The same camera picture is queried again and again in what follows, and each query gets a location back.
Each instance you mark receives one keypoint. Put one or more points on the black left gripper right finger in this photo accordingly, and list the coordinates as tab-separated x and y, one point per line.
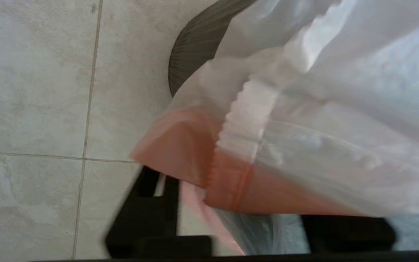
347	233

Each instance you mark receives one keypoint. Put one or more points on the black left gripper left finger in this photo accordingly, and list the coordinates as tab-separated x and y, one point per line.
147	225

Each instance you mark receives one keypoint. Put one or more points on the fresh white red-printed bag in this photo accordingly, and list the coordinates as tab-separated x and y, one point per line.
322	127

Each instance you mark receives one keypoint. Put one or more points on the black round trash bin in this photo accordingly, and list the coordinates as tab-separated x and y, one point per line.
195	47

